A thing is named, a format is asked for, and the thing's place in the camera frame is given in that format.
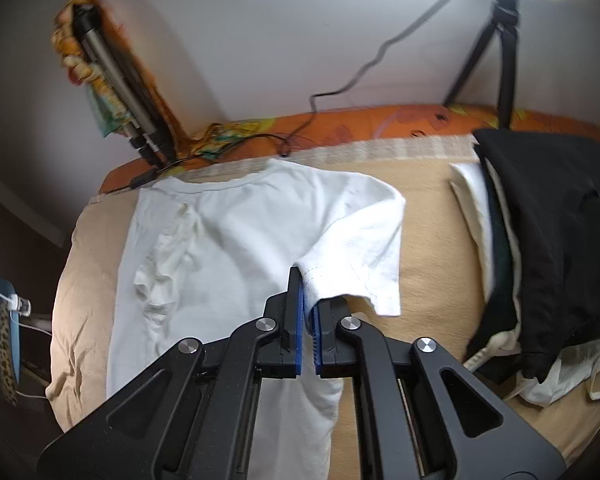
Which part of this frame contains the beige blanket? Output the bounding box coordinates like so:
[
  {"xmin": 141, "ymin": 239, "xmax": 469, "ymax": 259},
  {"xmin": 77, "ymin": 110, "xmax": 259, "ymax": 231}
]
[{"xmin": 45, "ymin": 135, "xmax": 600, "ymax": 471}]

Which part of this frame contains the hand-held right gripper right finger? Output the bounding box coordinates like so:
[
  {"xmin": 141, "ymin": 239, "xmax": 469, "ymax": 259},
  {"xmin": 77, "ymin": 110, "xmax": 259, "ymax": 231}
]
[{"xmin": 310, "ymin": 297, "xmax": 566, "ymax": 480}]

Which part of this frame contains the black garment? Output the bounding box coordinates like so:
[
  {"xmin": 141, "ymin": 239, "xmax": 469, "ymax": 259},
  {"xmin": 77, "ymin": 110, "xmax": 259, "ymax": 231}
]
[{"xmin": 465, "ymin": 129, "xmax": 600, "ymax": 382}]

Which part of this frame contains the leopard print cloth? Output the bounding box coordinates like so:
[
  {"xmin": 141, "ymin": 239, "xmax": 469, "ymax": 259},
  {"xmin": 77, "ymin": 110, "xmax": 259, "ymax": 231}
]
[{"xmin": 0, "ymin": 305, "xmax": 22, "ymax": 407}]

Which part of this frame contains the white t-shirt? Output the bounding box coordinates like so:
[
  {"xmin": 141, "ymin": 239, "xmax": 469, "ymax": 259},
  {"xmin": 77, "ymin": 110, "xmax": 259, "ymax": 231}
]
[{"xmin": 105, "ymin": 157, "xmax": 407, "ymax": 480}]

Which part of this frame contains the silver folded tripod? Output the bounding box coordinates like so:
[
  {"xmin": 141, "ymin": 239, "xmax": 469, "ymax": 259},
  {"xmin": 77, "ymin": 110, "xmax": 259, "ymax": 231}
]
[{"xmin": 72, "ymin": 4, "xmax": 179, "ymax": 167}]

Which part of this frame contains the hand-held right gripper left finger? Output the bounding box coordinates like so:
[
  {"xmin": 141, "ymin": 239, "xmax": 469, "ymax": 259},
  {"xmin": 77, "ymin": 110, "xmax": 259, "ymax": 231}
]
[{"xmin": 37, "ymin": 266, "xmax": 311, "ymax": 480}]

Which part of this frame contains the white charger cable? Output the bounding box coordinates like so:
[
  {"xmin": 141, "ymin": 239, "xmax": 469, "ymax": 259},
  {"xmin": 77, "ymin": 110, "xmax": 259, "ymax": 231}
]
[{"xmin": 0, "ymin": 280, "xmax": 53, "ymax": 401}]

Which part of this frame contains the black ring light tripod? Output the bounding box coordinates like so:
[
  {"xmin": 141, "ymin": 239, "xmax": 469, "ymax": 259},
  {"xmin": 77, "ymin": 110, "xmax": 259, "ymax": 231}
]
[{"xmin": 442, "ymin": 0, "xmax": 524, "ymax": 128}]

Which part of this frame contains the colourful patterned cloth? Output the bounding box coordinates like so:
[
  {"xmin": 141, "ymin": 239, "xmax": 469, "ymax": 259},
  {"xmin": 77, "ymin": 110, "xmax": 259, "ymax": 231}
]
[{"xmin": 50, "ymin": 0, "xmax": 187, "ymax": 142}]

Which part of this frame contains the orange patterned bedsheet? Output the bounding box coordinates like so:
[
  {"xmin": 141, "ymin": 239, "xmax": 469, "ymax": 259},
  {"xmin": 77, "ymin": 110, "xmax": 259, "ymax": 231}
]
[{"xmin": 97, "ymin": 104, "xmax": 600, "ymax": 196}]

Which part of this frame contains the black power cable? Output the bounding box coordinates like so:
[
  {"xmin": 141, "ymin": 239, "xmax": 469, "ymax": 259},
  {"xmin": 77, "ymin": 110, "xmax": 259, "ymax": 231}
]
[{"xmin": 127, "ymin": 0, "xmax": 473, "ymax": 188}]

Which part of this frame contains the cream folded garment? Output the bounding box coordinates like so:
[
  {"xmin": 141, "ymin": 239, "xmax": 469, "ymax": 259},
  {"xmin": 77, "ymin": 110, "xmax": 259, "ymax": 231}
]
[{"xmin": 449, "ymin": 162, "xmax": 525, "ymax": 313}]

